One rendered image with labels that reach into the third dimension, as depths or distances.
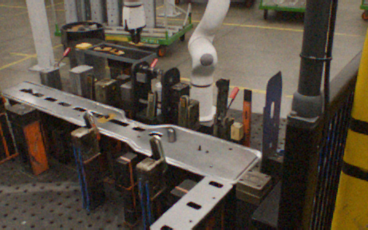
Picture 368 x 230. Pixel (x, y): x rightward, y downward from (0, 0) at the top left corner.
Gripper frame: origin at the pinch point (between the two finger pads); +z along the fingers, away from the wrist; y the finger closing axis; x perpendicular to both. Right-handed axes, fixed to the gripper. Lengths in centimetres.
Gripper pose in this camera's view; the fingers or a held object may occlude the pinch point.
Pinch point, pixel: (136, 37)
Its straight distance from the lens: 191.2
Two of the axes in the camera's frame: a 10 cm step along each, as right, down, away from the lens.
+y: -7.2, 3.2, -6.1
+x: 6.9, 3.0, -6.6
